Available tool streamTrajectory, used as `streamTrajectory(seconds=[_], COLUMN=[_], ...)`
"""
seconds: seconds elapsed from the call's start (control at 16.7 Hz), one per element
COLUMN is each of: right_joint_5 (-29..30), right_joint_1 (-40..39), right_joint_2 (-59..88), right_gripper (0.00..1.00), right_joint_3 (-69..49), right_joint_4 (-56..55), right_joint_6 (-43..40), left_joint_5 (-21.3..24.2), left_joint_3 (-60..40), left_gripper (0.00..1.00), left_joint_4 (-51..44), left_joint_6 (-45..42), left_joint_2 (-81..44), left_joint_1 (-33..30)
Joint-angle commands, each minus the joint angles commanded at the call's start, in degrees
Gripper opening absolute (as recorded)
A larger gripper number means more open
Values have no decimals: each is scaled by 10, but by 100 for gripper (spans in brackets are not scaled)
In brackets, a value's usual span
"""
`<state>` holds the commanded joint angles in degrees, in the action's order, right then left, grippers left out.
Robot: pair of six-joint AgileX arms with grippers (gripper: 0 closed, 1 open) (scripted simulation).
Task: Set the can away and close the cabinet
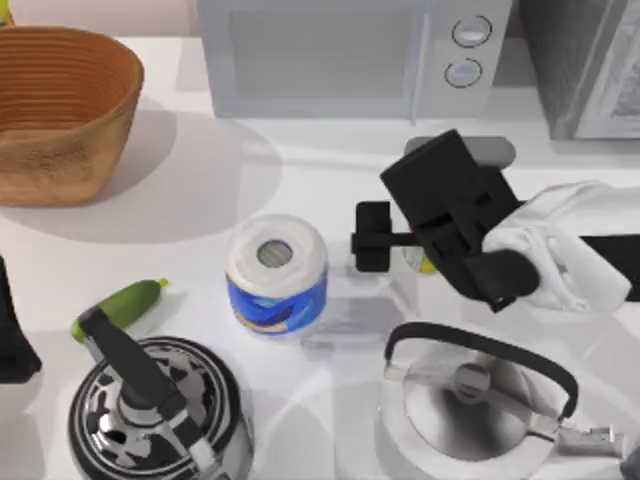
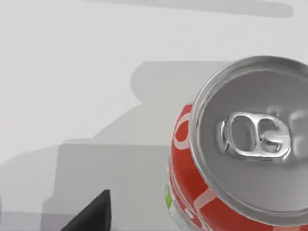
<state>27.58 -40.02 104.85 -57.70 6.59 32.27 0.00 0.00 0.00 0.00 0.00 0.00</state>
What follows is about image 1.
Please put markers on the yellow and white container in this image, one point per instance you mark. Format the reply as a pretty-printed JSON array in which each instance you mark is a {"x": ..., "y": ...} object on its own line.
[{"x": 422, "y": 262}]

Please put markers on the microwave oven door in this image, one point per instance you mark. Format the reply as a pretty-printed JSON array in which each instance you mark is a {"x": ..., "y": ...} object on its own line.
[{"x": 320, "y": 55}]

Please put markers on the round microwave knob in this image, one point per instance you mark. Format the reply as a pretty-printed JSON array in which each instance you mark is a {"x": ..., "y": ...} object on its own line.
[
  {"x": 463, "y": 73},
  {"x": 472, "y": 30}
]

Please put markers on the black patterned kettle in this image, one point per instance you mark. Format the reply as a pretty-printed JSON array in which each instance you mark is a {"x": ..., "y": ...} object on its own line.
[{"x": 150, "y": 410}]

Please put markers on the yellow object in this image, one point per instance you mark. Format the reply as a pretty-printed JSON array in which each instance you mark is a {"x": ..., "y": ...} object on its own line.
[{"x": 5, "y": 11}]

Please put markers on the grey cabinet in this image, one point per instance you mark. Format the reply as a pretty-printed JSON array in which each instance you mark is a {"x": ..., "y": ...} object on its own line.
[{"x": 565, "y": 75}]

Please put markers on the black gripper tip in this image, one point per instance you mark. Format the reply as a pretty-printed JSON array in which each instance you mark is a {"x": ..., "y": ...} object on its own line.
[{"x": 12, "y": 340}]

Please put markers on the brown woven basket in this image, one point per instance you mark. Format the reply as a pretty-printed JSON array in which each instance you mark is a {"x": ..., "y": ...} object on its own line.
[{"x": 60, "y": 150}]

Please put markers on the white and blue paper roll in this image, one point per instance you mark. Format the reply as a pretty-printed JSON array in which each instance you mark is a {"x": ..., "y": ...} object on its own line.
[{"x": 276, "y": 280}]

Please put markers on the green cucumber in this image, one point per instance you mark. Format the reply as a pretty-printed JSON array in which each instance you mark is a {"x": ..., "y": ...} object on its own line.
[{"x": 130, "y": 300}]

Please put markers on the pale microwave oven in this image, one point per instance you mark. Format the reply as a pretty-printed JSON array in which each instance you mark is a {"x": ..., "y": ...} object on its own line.
[{"x": 350, "y": 60}]

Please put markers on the pale grey rounded box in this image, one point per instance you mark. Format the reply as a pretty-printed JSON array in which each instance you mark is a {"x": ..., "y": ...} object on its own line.
[{"x": 492, "y": 149}]

